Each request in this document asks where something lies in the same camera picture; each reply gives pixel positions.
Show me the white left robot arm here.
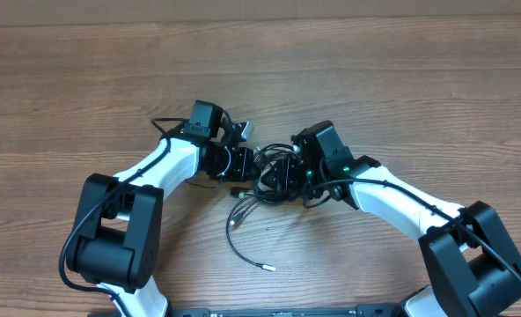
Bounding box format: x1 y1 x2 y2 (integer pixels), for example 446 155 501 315
58 100 259 316

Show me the thick black USB cable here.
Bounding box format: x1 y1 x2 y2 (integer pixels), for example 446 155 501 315
228 143 304 206

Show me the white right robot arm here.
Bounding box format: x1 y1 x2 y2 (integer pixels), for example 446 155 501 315
260 121 521 316

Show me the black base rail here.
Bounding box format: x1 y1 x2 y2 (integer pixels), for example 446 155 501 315
167 285 446 317

